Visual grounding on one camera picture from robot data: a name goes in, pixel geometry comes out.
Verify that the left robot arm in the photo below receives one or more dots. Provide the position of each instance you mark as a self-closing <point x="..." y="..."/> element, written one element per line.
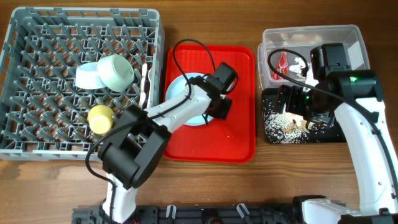
<point x="132" y="150"/>

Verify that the white plastic spoon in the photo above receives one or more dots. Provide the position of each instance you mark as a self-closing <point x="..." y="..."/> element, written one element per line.
<point x="150" y="74"/>

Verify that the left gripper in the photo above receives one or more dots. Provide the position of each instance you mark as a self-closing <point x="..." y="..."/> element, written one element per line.
<point x="224" y="114"/>

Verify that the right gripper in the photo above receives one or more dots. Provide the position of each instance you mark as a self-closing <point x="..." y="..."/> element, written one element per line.
<point x="294" y="93"/>

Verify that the light green bowl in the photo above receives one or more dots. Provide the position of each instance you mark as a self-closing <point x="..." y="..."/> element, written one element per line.
<point x="115" y="72"/>

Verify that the large light blue plate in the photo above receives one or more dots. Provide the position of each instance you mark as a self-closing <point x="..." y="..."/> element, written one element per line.
<point x="175" y="87"/>

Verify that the small light blue plate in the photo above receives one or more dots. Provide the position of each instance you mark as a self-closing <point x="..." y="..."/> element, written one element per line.
<point x="87" y="77"/>

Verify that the yellow plastic cup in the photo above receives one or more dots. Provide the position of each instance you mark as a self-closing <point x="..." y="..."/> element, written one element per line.
<point x="100" y="119"/>

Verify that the rice and food scraps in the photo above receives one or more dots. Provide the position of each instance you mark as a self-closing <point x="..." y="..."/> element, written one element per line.
<point x="288" y="128"/>

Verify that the white plastic fork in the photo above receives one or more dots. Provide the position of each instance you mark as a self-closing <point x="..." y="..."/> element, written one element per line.
<point x="142" y="86"/>

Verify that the red snack wrapper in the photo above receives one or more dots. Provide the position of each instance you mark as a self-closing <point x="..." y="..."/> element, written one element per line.
<point x="282" y="67"/>

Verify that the red plastic tray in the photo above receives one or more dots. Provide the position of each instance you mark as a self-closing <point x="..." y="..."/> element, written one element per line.
<point x="230" y="140"/>

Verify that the grey dishwasher rack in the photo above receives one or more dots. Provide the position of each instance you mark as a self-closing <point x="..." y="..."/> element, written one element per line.
<point x="43" y="112"/>

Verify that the crumpled white tissue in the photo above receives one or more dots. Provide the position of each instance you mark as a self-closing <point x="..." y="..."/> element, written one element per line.
<point x="295" y="69"/>

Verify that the black plastic tray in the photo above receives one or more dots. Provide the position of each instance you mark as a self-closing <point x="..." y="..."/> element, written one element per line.
<point x="335" y="134"/>

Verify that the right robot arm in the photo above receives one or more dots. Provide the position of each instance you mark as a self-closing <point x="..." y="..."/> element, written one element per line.
<point x="355" y="100"/>

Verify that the clear plastic bin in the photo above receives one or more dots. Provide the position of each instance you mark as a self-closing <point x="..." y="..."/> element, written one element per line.
<point x="302" y="40"/>

